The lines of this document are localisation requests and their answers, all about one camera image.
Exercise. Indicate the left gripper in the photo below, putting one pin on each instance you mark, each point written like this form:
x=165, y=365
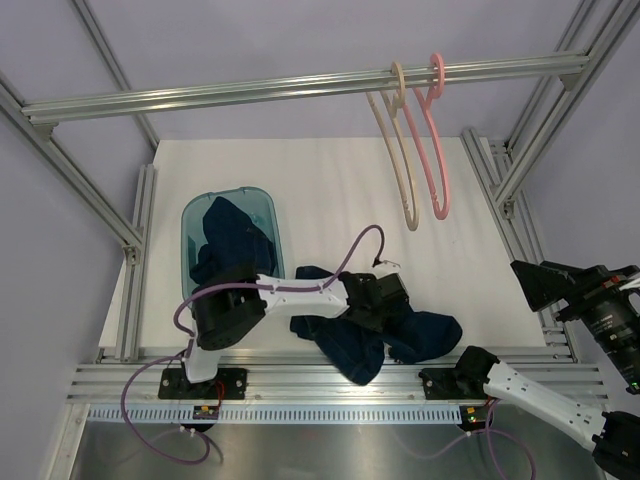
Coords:
x=377, y=323

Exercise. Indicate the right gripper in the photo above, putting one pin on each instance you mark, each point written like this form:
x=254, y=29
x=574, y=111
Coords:
x=546, y=281

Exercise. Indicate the dark denim skirt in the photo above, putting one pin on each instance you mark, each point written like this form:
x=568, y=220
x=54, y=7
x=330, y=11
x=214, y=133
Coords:
x=232, y=240

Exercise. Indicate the beige wooden hanger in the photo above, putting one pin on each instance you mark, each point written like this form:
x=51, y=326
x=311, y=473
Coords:
x=397, y=150

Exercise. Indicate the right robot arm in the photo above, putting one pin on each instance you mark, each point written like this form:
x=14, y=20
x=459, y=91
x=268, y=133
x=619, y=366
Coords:
x=567, y=400

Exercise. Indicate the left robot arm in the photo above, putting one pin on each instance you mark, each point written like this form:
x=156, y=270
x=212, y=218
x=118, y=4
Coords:
x=222, y=312

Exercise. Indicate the teal plastic basin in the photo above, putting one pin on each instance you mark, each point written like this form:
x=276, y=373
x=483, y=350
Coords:
x=256, y=202

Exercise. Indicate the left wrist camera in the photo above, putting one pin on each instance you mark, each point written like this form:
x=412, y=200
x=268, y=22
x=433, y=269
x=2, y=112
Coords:
x=385, y=267

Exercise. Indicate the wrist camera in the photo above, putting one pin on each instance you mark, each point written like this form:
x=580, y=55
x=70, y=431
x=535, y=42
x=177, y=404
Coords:
x=385, y=267
x=631, y=285

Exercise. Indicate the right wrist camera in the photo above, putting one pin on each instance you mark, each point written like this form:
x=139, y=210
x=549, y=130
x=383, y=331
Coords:
x=631, y=285

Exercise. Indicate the aluminium hanging rail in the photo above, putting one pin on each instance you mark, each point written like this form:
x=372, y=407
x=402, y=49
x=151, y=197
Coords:
x=127, y=103

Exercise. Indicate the right aluminium frame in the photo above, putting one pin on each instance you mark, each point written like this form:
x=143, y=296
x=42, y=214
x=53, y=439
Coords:
x=501, y=168

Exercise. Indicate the aluminium frame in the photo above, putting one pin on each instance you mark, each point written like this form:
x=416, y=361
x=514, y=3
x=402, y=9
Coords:
x=47, y=54
x=501, y=168

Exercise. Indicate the left aluminium frame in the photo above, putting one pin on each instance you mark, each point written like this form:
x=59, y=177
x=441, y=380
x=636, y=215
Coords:
x=47, y=54

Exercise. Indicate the slotted cable duct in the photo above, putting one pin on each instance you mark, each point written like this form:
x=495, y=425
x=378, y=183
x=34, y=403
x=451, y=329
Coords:
x=296, y=414

